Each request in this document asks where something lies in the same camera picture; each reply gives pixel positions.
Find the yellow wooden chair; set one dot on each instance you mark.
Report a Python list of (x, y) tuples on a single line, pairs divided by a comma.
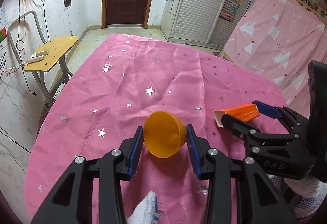
[(43, 60)]

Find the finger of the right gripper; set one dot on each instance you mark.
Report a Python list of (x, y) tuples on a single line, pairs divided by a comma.
[(237, 127), (267, 110)]

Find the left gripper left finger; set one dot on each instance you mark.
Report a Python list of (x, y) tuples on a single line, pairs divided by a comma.
[(134, 152)]

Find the colourful wall chart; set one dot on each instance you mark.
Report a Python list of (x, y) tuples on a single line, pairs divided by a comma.
[(229, 10)]

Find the right white gloved hand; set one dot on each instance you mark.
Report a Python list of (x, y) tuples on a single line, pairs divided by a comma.
[(311, 190)]

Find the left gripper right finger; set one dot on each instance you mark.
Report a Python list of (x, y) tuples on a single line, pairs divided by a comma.
[(195, 152)]

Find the white gloved hand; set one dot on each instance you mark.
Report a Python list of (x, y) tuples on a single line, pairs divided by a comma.
[(146, 212)]

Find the pink star bed sheet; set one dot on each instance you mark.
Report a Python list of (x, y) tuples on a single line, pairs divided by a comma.
[(114, 91)]

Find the orange cardboard box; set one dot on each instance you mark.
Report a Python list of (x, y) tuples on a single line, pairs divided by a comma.
[(244, 112)]

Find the pink tree pattern curtain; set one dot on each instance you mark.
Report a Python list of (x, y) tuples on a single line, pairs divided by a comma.
[(277, 39)]

